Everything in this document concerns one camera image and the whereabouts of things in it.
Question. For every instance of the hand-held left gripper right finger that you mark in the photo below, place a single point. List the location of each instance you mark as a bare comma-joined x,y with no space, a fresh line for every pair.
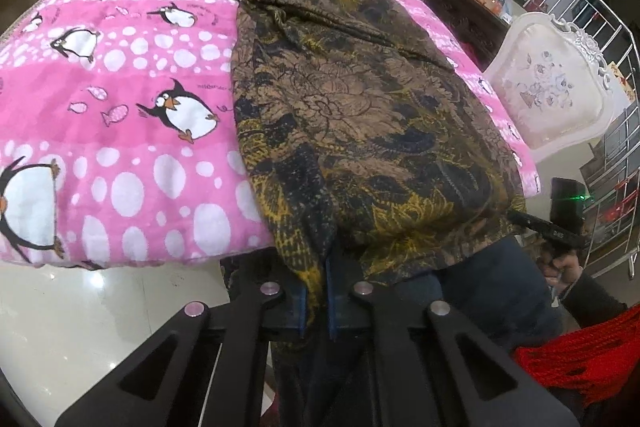
332,302

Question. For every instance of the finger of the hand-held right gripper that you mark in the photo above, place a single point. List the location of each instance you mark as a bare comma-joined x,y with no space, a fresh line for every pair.
526,220

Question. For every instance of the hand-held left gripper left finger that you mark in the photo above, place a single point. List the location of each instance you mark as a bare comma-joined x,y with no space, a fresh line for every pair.
301,307

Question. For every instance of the brown floral patterned garment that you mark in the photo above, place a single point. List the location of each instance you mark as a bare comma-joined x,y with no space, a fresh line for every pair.
350,107

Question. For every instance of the person's right forearm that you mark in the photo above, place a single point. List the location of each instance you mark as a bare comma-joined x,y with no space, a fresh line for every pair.
595,302

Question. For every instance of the person's right hand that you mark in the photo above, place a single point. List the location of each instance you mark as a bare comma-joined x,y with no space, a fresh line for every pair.
565,269

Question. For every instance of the person's dark blue trousers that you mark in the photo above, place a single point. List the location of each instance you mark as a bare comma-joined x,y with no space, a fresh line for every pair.
500,287

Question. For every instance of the white upholstered chair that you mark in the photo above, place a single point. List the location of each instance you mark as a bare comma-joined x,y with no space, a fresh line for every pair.
550,87

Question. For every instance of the red knitted sweater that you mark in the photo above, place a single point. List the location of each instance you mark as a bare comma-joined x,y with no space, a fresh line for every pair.
590,357

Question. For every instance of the pink penguin print blanket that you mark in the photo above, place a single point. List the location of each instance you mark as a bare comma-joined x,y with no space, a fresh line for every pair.
45,77

